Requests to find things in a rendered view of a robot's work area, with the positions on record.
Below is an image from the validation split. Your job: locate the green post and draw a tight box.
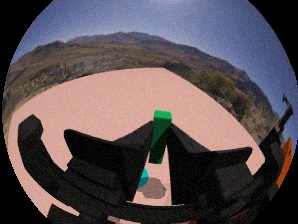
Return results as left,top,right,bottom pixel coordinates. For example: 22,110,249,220
149,109,172,164

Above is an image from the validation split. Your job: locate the cyan flat circle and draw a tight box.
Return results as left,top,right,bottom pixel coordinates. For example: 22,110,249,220
138,168,148,188

